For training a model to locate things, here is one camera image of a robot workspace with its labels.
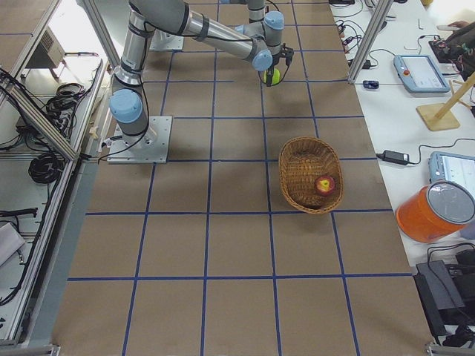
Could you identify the wooden stand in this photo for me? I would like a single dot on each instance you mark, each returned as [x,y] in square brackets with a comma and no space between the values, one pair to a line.
[438,117]

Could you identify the aluminium frame rail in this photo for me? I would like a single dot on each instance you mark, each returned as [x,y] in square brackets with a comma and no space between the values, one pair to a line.
[378,17]

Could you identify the orange bucket with lid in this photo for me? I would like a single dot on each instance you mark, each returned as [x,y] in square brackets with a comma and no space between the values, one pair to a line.
[437,210]

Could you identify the blue teach pendant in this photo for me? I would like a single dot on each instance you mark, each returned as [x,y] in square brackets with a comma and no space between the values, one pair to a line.
[452,167]
[420,74]

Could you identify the black power brick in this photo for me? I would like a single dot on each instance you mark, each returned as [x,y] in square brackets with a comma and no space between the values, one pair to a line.
[394,157]

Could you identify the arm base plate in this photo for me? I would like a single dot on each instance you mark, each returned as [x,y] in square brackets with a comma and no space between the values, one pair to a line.
[164,42]
[152,148]

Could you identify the black laptop case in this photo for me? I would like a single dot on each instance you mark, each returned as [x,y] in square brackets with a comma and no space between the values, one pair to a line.
[447,295]

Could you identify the grey metal box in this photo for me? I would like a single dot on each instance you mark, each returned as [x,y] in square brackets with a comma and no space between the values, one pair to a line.
[48,53]

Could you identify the woven wicker basket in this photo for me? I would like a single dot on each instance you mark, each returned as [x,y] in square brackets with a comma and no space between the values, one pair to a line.
[301,161]

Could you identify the light red apple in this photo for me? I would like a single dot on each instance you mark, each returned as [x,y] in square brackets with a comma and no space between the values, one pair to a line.
[325,185]

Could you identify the small blue device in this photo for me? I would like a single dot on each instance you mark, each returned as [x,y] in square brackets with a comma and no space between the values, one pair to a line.
[371,84]

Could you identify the green apple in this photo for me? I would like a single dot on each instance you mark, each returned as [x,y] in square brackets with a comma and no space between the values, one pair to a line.
[271,77]

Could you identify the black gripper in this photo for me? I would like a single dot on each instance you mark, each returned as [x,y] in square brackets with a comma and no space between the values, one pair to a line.
[272,68]

